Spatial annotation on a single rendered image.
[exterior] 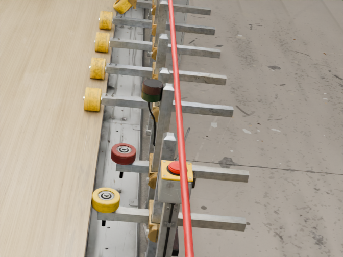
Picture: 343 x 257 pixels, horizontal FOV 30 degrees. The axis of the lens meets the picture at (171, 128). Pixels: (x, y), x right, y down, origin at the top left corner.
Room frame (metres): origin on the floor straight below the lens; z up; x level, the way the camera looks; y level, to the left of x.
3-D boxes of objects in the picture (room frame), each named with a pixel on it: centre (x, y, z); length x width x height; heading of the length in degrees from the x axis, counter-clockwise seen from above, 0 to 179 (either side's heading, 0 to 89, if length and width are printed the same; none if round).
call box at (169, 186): (1.18, -0.03, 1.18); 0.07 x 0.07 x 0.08; 6
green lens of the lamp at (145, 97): (1.69, 0.07, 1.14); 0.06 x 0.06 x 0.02
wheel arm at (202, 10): (2.98, 0.08, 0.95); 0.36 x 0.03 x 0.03; 96
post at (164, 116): (1.69, 0.03, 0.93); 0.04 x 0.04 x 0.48; 6
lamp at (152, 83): (1.69, 0.07, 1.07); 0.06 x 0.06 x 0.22; 6
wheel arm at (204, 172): (1.74, -0.06, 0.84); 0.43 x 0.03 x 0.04; 96
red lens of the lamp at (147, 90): (1.69, 0.07, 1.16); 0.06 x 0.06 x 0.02
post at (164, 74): (1.94, 0.05, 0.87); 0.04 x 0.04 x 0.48; 6
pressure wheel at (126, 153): (1.72, 0.14, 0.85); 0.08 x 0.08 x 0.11
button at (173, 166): (1.18, -0.03, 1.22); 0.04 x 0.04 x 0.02
